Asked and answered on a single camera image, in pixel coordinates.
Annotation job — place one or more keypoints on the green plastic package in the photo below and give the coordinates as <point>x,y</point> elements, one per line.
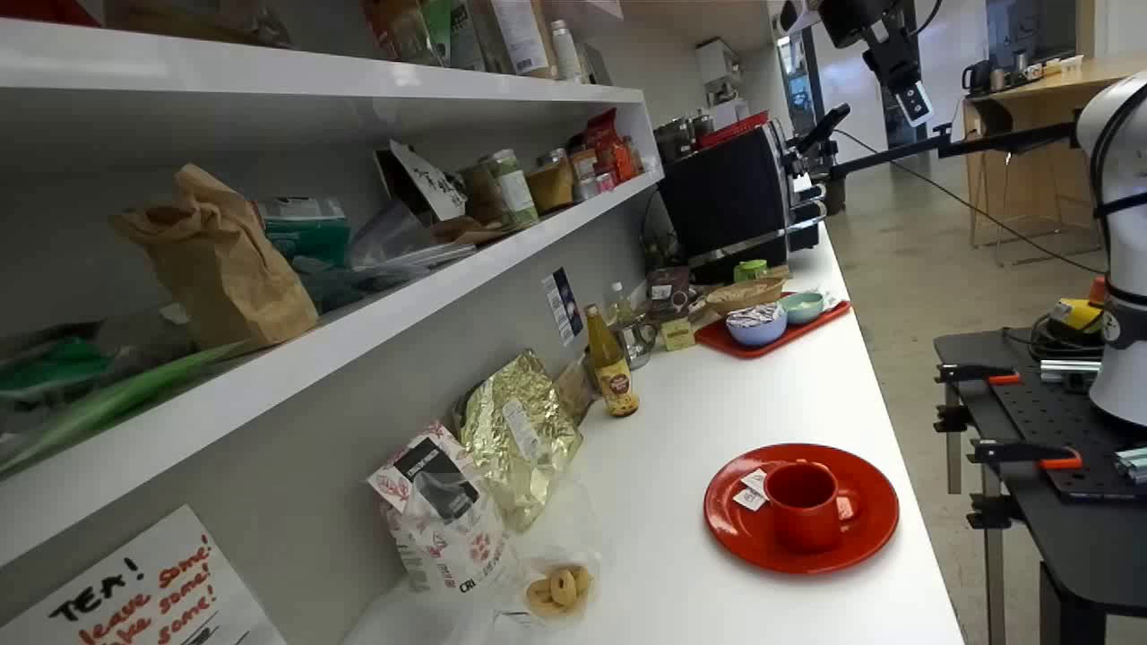
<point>113,404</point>

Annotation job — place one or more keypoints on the yellow syrup bottle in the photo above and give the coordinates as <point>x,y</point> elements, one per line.
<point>610,366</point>

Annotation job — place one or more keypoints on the brown paper bag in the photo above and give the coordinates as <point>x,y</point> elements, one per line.
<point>218,267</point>

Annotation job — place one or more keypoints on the black perforated robot table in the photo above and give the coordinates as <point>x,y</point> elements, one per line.
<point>1086,529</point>

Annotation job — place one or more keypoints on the blue ceramic bowl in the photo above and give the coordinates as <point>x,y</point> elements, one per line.
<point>758,323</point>

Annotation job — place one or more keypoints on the teal small cup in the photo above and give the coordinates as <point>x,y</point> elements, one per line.
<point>805,305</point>

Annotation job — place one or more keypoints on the white wall shelf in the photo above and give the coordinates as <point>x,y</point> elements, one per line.
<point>105,103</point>

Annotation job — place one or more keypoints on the white handwritten tea sign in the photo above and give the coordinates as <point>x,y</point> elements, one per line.
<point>168,585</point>

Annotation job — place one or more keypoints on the orange handled bar clamp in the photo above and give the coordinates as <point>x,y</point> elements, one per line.
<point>1039,457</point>

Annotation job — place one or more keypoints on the black espresso machine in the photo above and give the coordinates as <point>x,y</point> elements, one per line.
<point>733,201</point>

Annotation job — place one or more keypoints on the gold foil coffee bag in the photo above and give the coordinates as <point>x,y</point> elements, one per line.
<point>522,438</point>

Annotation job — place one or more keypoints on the red ceramic cup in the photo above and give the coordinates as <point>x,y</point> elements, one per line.
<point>806,508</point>

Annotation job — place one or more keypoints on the white printed coffee bag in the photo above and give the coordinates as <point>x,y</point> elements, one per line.
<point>447,529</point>

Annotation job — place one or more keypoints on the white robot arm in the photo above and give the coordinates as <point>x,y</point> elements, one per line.
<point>1111,132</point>

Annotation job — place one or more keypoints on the red round plate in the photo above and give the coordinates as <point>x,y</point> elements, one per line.
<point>738,521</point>

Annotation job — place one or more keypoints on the wooden desk in background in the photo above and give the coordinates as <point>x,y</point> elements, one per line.
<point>1023,183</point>

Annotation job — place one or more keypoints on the clear bag of cookies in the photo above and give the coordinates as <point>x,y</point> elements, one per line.
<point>552,573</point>

